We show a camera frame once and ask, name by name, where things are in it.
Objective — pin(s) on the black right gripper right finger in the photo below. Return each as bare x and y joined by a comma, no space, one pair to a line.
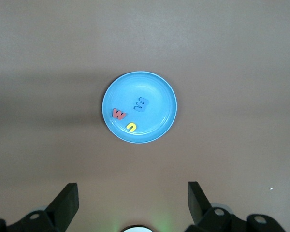
197,203

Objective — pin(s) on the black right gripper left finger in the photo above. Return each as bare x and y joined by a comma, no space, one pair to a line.
65,205

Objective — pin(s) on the yellow foam letter u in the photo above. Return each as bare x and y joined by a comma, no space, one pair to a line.
131,126

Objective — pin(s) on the red foam letter w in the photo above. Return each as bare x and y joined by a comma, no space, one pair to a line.
119,114

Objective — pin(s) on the blue foam letter E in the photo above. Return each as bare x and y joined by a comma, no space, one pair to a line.
141,104

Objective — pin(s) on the blue plate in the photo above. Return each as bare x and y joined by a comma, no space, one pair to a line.
154,84

